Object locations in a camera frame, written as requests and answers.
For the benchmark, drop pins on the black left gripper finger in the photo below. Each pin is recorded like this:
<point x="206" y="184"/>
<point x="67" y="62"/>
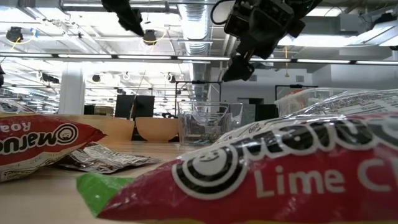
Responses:
<point x="124" y="15"/>

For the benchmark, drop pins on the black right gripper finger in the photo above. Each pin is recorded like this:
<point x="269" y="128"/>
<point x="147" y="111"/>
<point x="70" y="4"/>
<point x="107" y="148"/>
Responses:
<point x="239" y="70"/>

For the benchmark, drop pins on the lime chili ramen packet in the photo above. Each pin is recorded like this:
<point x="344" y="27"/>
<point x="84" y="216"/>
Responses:
<point x="280" y="180"/>

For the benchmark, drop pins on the silver seasoning wrapper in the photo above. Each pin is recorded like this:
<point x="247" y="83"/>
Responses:
<point x="102" y="158"/>

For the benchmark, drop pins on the red yellow ramen packet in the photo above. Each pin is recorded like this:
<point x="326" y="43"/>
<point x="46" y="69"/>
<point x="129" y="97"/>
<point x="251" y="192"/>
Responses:
<point x="37" y="140"/>

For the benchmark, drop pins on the small clear plastic bin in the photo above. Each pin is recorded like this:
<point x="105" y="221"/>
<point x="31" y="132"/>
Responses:
<point x="205" y="112"/>

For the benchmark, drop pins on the long ceiling light strip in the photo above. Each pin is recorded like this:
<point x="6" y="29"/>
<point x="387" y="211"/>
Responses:
<point x="84" y="56"/>

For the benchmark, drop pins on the large black monitor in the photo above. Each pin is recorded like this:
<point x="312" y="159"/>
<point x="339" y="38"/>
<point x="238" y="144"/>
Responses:
<point x="124" y="105"/>

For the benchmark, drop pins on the large clear plastic bin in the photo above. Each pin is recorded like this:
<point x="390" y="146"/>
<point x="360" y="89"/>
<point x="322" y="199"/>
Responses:
<point x="326" y="96"/>

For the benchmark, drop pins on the white pillar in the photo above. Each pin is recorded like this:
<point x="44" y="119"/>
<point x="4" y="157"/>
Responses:
<point x="72" y="90"/>

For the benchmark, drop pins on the small black monitor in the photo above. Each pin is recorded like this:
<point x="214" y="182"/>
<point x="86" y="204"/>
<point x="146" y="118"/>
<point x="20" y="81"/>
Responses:
<point x="89" y="110"/>

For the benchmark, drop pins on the orange bowl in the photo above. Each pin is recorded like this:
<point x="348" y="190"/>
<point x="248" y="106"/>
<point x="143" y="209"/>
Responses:
<point x="157" y="130"/>

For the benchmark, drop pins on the orange plastic tray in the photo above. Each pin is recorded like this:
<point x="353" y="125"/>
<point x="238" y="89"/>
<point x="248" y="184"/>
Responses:
<point x="115" y="130"/>

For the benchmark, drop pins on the black metal frame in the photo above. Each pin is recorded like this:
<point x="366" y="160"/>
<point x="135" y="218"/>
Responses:
<point x="199" y="82"/>
<point x="295" y="86"/>

